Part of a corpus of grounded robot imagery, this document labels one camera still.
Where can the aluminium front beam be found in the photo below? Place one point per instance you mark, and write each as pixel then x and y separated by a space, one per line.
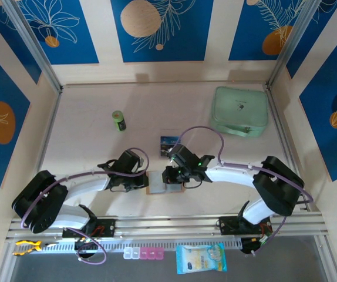
pixel 168 226

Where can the mint green zip pouch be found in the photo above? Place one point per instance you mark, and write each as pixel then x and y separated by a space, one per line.
pixel 239 108

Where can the blue credit card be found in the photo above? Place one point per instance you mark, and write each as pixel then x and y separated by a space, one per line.
pixel 168 141

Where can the aluminium upright post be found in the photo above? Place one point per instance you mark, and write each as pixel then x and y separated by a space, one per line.
pixel 289 44
pixel 33 44

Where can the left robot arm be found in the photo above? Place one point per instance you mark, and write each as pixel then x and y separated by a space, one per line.
pixel 86 185

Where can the white and pink pill organizer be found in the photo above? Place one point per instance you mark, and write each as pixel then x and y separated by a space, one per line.
pixel 143 253

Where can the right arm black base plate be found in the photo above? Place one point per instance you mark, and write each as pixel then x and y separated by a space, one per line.
pixel 227 224

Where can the pink leather card holder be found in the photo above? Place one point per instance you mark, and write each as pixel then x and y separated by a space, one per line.
pixel 156 183

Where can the aluminium table edge rail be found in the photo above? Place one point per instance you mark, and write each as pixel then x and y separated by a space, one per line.
pixel 275 105
pixel 51 117

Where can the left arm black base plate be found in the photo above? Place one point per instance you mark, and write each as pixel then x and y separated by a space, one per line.
pixel 107 227

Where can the wet wipes packet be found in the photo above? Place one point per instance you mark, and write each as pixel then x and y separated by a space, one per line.
pixel 200 260

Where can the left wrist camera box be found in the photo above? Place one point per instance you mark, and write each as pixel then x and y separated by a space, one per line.
pixel 141 161

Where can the green cylindrical bottle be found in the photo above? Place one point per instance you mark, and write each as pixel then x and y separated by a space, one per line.
pixel 118 120

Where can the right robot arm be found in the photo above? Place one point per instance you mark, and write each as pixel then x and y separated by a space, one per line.
pixel 230 174

